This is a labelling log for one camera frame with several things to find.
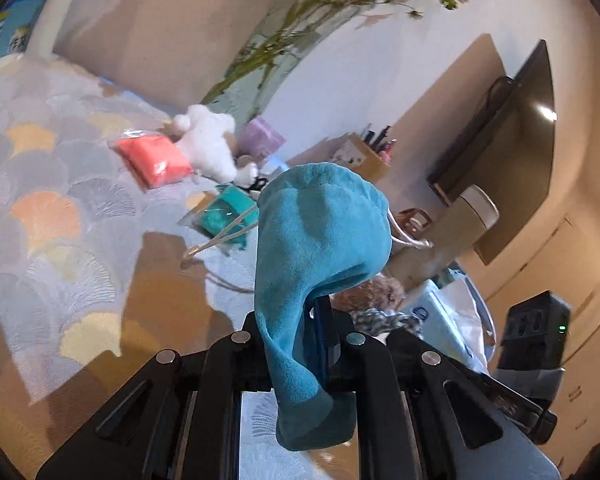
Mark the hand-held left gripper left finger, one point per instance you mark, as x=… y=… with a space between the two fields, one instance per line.
x=245 y=360

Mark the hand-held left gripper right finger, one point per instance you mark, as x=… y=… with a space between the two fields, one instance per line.
x=326 y=335

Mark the plaid fabric scrunchie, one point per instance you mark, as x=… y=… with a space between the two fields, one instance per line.
x=380 y=321

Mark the white plastic bag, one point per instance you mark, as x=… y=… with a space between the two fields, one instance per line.
x=480 y=310

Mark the brown fluffy plush toy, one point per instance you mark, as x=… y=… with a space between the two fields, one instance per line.
x=375 y=295

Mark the blue dotted tissue pack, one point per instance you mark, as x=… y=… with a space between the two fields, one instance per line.
x=440 y=330

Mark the beige insulated flask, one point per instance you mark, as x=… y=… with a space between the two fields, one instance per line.
x=460 y=230

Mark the tan small handbag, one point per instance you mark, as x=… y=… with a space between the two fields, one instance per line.
x=410 y=220

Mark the teal cloth in clear packet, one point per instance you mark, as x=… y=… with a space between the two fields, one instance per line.
x=220 y=217

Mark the black monitor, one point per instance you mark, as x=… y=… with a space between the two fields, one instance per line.
x=505 y=160

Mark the cardboard pen holder with pens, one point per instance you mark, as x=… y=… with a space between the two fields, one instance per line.
x=360 y=152

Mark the bunch of pens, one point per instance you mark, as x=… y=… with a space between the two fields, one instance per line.
x=380 y=137

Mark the purple cloth pouch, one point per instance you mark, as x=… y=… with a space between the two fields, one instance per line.
x=262 y=135

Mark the pink cloth in clear packet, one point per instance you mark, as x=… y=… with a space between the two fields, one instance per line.
x=152 y=160

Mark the white plush toy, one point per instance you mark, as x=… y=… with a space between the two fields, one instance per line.
x=207 y=140

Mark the glass vase with green stems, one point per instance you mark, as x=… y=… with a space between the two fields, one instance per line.
x=252 y=80

